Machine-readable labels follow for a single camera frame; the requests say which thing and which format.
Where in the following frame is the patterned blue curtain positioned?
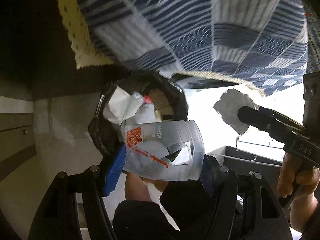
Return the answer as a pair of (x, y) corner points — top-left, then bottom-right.
(302, 0), (320, 73)

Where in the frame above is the person's right hand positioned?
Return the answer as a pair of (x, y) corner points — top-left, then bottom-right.
(277, 153), (319, 233)

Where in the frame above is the crushed clear plastic cup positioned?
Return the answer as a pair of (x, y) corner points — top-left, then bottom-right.
(123, 120), (204, 181)

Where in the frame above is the red white wrapper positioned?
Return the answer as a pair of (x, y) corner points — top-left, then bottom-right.
(143, 95), (152, 105)

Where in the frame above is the blue patterned tablecloth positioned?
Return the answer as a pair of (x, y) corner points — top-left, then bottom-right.
(57, 0), (308, 96)

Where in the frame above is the black trash bin with bag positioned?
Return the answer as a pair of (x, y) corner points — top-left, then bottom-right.
(88, 70), (188, 157)

